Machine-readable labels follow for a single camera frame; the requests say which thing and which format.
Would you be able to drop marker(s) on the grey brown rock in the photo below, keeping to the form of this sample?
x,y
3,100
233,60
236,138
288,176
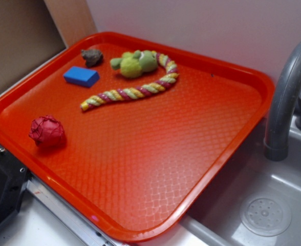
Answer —
x,y
92,57

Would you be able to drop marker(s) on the red crumpled ball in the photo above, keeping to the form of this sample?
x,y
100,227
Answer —
x,y
47,132

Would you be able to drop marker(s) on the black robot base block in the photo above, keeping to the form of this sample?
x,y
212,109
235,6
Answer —
x,y
13,181

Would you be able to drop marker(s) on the green plush rope toy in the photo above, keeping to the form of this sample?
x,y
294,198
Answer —
x,y
132,66

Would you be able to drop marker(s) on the brown cardboard panel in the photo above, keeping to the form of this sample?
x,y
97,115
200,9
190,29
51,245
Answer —
x,y
31,32

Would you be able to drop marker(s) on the orange plastic tray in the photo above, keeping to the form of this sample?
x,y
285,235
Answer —
x,y
133,168

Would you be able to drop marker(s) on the blue rectangular block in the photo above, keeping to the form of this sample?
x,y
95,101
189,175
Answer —
x,y
81,76

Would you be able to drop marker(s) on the grey plastic faucet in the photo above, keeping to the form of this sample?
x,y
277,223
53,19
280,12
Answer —
x,y
283,106

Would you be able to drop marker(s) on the grey toy sink basin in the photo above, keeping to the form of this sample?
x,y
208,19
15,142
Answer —
x,y
252,200

